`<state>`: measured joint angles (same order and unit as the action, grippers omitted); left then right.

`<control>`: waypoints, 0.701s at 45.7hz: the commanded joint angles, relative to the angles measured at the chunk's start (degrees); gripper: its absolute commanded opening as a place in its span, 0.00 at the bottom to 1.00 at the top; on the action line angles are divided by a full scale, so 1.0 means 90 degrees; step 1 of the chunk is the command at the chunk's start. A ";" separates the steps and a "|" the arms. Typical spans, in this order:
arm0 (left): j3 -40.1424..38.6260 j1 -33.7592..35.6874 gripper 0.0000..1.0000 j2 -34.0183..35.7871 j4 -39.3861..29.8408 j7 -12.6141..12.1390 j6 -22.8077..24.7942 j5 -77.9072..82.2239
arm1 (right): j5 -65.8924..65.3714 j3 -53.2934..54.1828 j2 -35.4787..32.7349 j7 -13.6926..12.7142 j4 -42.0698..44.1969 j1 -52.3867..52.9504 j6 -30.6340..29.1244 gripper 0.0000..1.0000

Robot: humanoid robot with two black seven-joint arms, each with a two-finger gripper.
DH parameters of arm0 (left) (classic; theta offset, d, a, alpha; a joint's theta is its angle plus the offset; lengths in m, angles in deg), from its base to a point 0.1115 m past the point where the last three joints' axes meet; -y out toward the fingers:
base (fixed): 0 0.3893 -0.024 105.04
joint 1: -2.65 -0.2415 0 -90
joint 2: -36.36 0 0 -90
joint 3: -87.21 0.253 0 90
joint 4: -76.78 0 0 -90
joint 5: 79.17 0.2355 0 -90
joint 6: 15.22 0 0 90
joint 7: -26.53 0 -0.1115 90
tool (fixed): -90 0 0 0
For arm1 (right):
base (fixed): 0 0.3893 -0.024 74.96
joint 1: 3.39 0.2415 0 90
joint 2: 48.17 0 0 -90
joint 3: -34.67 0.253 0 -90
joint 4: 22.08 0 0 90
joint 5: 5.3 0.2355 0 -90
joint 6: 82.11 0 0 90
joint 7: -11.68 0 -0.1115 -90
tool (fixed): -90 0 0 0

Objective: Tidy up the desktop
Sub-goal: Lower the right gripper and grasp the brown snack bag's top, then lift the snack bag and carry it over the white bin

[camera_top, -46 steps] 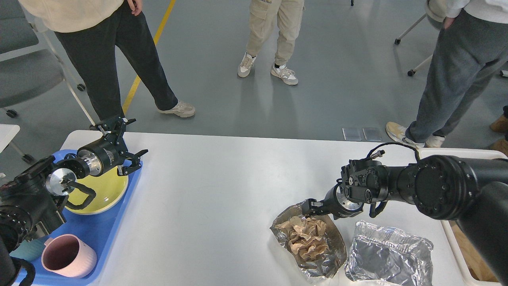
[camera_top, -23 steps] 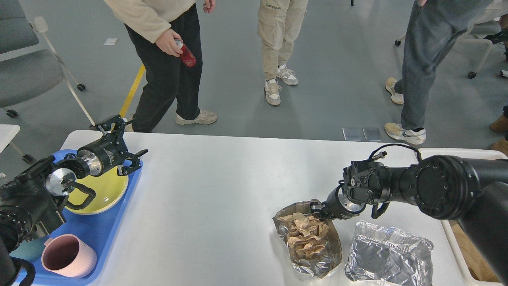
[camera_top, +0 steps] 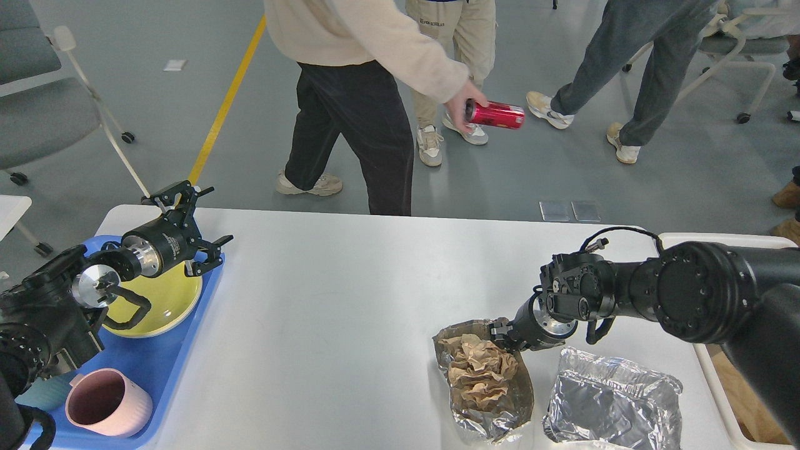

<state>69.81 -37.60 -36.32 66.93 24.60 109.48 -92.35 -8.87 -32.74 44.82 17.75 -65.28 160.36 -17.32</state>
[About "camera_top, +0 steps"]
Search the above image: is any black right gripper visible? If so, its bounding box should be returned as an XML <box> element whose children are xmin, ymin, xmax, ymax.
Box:
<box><xmin>489</xmin><ymin>292</ymin><xmax>578</xmax><ymax>351</ymax></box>

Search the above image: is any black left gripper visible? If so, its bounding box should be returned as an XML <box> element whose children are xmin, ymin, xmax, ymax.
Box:
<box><xmin>122</xmin><ymin>181</ymin><xmax>234</xmax><ymax>278</ymax></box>

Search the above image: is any foil tray with paper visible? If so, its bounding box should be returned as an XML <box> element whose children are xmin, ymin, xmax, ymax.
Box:
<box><xmin>432</xmin><ymin>320</ymin><xmax>534</xmax><ymax>444</ymax></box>

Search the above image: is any yellow plastic plate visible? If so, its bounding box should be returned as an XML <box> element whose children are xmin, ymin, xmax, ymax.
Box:
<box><xmin>102</xmin><ymin>264</ymin><xmax>203</xmax><ymax>339</ymax></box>

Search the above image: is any aluminium foil sheet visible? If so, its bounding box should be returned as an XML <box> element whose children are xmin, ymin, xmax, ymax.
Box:
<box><xmin>542</xmin><ymin>347</ymin><xmax>683</xmax><ymax>449</ymax></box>

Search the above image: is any pink ribbed mug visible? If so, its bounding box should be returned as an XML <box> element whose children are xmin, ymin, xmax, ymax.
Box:
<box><xmin>64</xmin><ymin>368</ymin><xmax>153</xmax><ymax>438</ymax></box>

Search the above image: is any brown paper bag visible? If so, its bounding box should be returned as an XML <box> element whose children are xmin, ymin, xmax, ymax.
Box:
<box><xmin>711</xmin><ymin>350</ymin><xmax>790</xmax><ymax>444</ymax></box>

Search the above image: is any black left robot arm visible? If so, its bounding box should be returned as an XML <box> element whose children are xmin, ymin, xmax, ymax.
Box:
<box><xmin>1</xmin><ymin>180</ymin><xmax>233</xmax><ymax>449</ymax></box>

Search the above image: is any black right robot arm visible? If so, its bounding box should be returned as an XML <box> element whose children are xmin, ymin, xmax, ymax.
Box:
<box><xmin>489</xmin><ymin>232</ymin><xmax>799</xmax><ymax>446</ymax></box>

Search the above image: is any crumpled brown paper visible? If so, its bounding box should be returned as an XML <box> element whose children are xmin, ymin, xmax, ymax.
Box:
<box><xmin>438</xmin><ymin>334</ymin><xmax>518</xmax><ymax>413</ymax></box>

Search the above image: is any blue plastic tray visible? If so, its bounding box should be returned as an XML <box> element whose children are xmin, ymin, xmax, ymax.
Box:
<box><xmin>49</xmin><ymin>267</ymin><xmax>223</xmax><ymax>449</ymax></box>

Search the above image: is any grey office chair left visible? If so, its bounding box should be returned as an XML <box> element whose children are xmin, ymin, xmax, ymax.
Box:
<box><xmin>1</xmin><ymin>1</ymin><xmax>122</xmax><ymax>186</ymax></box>

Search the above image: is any white side table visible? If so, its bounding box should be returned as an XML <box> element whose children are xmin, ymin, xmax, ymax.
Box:
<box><xmin>1</xmin><ymin>194</ymin><xmax>53</xmax><ymax>258</ymax></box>

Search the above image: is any red drink can held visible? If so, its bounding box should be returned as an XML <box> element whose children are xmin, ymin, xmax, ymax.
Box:
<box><xmin>464</xmin><ymin>99</ymin><xmax>525</xmax><ymax>130</ymax></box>

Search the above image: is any teal yellow mug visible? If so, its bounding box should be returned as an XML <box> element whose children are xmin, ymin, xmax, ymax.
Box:
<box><xmin>16</xmin><ymin>373</ymin><xmax>74</xmax><ymax>412</ymax></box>

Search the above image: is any beige plastic bin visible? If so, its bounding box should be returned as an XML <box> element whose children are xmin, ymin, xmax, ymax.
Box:
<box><xmin>659</xmin><ymin>232</ymin><xmax>796</xmax><ymax>449</ymax></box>

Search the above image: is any person in khaki trousers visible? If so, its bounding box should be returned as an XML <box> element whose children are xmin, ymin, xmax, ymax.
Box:
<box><xmin>405</xmin><ymin>1</ymin><xmax>497</xmax><ymax>166</ymax></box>

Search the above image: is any person in blue jeans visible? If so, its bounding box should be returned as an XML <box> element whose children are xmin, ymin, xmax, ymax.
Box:
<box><xmin>526</xmin><ymin>1</ymin><xmax>718</xmax><ymax>164</ymax></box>

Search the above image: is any white office chair right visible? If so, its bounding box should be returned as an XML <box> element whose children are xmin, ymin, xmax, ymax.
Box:
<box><xmin>622</xmin><ymin>0</ymin><xmax>794</xmax><ymax>124</ymax></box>

